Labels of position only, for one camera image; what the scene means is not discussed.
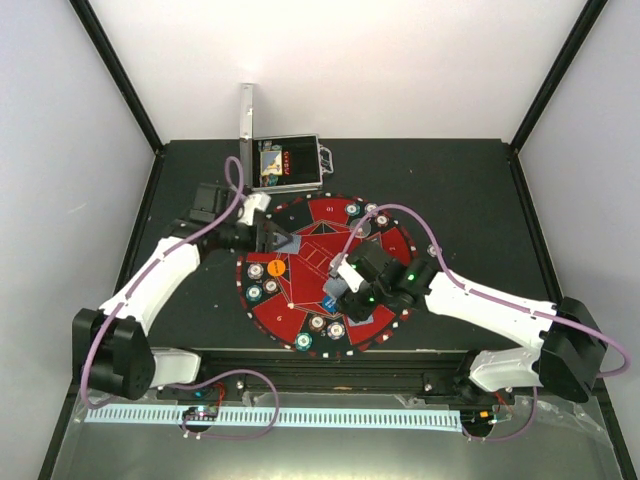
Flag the blue card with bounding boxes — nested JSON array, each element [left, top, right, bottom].
[[275, 235, 301, 254], [347, 316, 374, 328]]

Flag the blue small blind button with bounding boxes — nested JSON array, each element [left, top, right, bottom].
[[321, 296, 338, 314]]

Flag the green chips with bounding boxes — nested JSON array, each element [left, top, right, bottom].
[[345, 203, 361, 217], [294, 332, 313, 352], [245, 284, 263, 302]]

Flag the light blue cable duct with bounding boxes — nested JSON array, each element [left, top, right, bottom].
[[85, 404, 462, 433]]

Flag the clear round dealer puck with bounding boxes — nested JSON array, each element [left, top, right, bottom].
[[349, 218, 372, 238]]

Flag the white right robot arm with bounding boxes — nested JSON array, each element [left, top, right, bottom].
[[324, 241, 607, 403]]

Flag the grey card deck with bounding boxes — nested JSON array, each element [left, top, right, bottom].
[[323, 278, 348, 299]]

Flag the blue white chip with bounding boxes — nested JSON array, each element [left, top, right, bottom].
[[326, 322, 346, 340]]

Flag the brown chip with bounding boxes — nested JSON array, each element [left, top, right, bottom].
[[308, 315, 327, 332], [263, 279, 279, 294], [375, 215, 389, 227]]

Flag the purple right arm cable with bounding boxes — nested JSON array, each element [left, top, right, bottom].
[[339, 203, 631, 444]]

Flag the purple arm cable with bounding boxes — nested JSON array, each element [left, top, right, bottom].
[[79, 156, 246, 411], [339, 203, 631, 444]]

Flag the blue white chips seat one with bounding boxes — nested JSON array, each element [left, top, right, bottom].
[[365, 203, 379, 215]]

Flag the open aluminium poker case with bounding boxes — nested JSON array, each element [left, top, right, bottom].
[[239, 83, 335, 194]]

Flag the card pack in case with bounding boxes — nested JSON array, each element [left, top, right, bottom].
[[260, 150, 283, 176]]

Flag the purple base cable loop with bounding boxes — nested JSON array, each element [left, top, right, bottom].
[[164, 369, 280, 444]]

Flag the purple white chip stack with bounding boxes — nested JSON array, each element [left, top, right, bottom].
[[427, 245, 441, 257]]

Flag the small green circuit board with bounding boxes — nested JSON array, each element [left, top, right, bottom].
[[183, 405, 218, 421]]

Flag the blue white chips seat seven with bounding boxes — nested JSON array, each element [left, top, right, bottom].
[[247, 263, 264, 280]]

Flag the round red black poker mat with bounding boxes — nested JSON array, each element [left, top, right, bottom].
[[236, 193, 417, 359]]

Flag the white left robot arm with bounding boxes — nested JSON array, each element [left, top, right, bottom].
[[72, 184, 292, 400]]

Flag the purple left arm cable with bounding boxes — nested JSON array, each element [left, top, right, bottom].
[[79, 156, 246, 411]]

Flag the orange round button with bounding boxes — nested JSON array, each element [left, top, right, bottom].
[[267, 259, 287, 277]]

